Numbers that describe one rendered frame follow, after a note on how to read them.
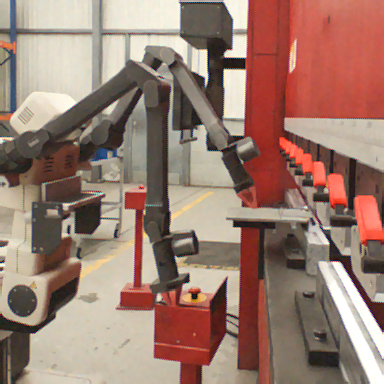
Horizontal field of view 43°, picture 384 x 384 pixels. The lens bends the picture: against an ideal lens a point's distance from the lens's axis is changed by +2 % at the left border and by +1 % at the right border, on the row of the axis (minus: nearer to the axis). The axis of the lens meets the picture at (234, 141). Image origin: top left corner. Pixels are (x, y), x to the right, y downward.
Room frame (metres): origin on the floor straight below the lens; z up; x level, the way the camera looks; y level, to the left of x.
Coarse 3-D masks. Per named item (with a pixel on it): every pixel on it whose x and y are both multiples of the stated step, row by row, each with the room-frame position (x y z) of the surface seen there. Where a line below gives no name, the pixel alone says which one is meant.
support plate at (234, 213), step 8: (232, 208) 1.69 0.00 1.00; (240, 208) 1.70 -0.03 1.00; (248, 208) 1.70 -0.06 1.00; (256, 208) 1.71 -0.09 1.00; (264, 208) 1.71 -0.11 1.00; (232, 216) 1.56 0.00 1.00; (240, 216) 1.56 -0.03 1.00; (248, 216) 1.56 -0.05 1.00; (256, 216) 1.57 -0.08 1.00; (264, 216) 1.57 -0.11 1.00; (272, 216) 1.58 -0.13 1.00
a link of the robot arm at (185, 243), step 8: (152, 224) 1.30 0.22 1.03; (152, 232) 1.30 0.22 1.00; (160, 232) 1.30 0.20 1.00; (168, 232) 1.35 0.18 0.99; (176, 232) 1.32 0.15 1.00; (184, 232) 1.31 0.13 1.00; (192, 232) 1.32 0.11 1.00; (152, 240) 1.30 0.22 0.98; (160, 240) 1.30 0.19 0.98; (176, 240) 1.31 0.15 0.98; (184, 240) 1.31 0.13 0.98; (192, 240) 1.30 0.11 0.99; (176, 248) 1.30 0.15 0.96; (184, 248) 1.30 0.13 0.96; (192, 248) 1.29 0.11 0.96; (184, 256) 1.32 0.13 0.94
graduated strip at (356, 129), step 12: (288, 120) 2.18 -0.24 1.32; (300, 120) 1.63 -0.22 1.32; (312, 120) 1.29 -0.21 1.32; (324, 120) 1.07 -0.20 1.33; (336, 120) 0.92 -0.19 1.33; (348, 120) 0.80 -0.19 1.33; (360, 120) 0.71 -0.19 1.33; (372, 120) 0.64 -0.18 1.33; (324, 132) 1.07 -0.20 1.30; (336, 132) 0.91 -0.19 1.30; (348, 132) 0.80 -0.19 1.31; (360, 132) 0.71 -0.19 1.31; (372, 132) 0.64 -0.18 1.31
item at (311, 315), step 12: (300, 300) 1.10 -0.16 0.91; (312, 300) 1.10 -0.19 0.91; (300, 312) 1.04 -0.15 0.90; (312, 312) 1.04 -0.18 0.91; (300, 324) 1.02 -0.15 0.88; (312, 324) 0.98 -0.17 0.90; (324, 324) 0.98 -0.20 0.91; (312, 336) 0.92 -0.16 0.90; (312, 348) 0.88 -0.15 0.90; (324, 348) 0.88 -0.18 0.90; (336, 348) 0.88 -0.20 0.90; (312, 360) 0.87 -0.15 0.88; (324, 360) 0.87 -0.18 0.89; (336, 360) 0.87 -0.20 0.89
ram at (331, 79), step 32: (320, 0) 1.24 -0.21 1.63; (352, 0) 0.82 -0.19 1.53; (288, 32) 2.47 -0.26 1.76; (320, 32) 1.21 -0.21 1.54; (352, 32) 0.81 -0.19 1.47; (288, 64) 2.31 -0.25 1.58; (320, 64) 1.18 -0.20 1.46; (352, 64) 0.79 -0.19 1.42; (288, 96) 2.24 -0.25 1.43; (320, 96) 1.16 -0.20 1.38; (352, 96) 0.78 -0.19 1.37; (288, 128) 2.17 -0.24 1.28
